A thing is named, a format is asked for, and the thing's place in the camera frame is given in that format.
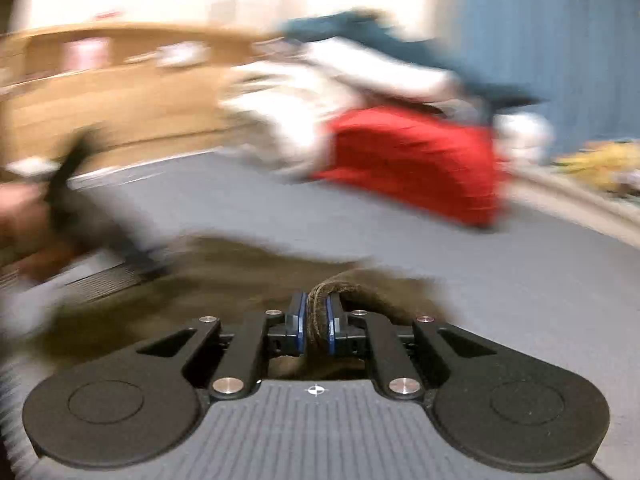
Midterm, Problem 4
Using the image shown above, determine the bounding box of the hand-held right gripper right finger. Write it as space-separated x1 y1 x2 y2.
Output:
325 296 501 402

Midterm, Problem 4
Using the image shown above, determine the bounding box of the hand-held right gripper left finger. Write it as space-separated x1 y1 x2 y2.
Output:
137 293 307 402

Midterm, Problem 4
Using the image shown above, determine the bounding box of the brown ribbed towel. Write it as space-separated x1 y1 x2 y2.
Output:
30 234 451 382

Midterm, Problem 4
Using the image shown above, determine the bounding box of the pink item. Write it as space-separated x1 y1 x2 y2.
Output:
64 39 110 70

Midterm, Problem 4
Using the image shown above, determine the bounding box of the white paper item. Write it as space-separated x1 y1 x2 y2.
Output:
156 41 212 70

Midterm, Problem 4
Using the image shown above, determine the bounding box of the red cloth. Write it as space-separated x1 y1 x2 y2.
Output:
310 105 512 229

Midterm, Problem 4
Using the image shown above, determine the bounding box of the white knitted cloth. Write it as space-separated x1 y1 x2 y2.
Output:
219 42 457 182

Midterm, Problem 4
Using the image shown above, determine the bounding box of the small white cloth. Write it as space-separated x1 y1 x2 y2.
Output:
497 111 555 163

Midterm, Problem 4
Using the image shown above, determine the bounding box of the teal cloth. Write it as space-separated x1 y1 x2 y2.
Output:
279 7 545 112

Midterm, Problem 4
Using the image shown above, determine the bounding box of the yellow cloth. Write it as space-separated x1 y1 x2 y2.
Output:
554 139 640 197

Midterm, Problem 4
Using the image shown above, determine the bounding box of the blue curtain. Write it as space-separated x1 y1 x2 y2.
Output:
450 0 640 161

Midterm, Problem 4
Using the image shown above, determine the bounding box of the wooden bed frame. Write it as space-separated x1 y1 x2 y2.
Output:
0 21 282 173

